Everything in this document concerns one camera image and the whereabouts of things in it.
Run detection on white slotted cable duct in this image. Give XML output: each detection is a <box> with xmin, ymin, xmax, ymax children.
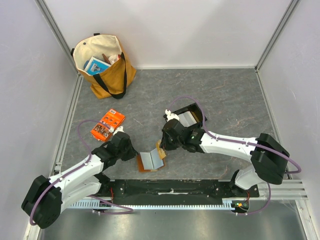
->
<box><xmin>68</xmin><ymin>197</ymin><xmax>244</xmax><ymax>211</ymax></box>

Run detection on orange product box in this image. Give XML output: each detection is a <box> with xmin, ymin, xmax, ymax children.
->
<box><xmin>90</xmin><ymin>108</ymin><xmax>126</xmax><ymax>142</ymax></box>

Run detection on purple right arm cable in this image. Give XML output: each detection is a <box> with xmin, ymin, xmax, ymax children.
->
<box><xmin>166</xmin><ymin>96</ymin><xmax>302</xmax><ymax>216</ymax></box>

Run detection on mustard yellow tote bag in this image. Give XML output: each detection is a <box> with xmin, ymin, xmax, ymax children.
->
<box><xmin>70</xmin><ymin>33</ymin><xmax>136</xmax><ymax>99</ymax></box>

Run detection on blue book in bag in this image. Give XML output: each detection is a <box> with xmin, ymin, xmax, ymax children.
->
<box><xmin>84</xmin><ymin>56</ymin><xmax>111</xmax><ymax>76</ymax></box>

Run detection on aluminium frame rail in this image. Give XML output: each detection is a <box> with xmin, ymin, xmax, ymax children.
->
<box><xmin>35</xmin><ymin>0</ymin><xmax>83</xmax><ymax>175</ymax></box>

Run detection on black card box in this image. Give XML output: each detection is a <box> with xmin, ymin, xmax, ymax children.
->
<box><xmin>171</xmin><ymin>103</ymin><xmax>203</xmax><ymax>130</ymax></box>

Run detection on white item in bag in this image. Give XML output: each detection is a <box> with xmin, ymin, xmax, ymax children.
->
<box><xmin>108</xmin><ymin>54</ymin><xmax>121</xmax><ymax>65</ymax></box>

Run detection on stack of white cards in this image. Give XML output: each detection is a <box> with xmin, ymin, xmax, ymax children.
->
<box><xmin>178</xmin><ymin>111</ymin><xmax>197</xmax><ymax>128</ymax></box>

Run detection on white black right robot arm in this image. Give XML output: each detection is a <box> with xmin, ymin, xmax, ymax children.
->
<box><xmin>160</xmin><ymin>119</ymin><xmax>290</xmax><ymax>197</ymax></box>

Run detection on brown item in bag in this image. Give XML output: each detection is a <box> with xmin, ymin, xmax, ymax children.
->
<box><xmin>102</xmin><ymin>53</ymin><xmax>111</xmax><ymax>65</ymax></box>

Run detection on tan leather card holder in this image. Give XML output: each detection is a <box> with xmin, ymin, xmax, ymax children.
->
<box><xmin>136</xmin><ymin>148</ymin><xmax>166</xmax><ymax>173</ymax></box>

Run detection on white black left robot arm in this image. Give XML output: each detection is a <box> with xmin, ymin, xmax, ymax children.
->
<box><xmin>21</xmin><ymin>131</ymin><xmax>138</xmax><ymax>229</ymax></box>

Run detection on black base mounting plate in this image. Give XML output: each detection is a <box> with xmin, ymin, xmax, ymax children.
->
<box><xmin>97</xmin><ymin>179</ymin><xmax>260</xmax><ymax>199</ymax></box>

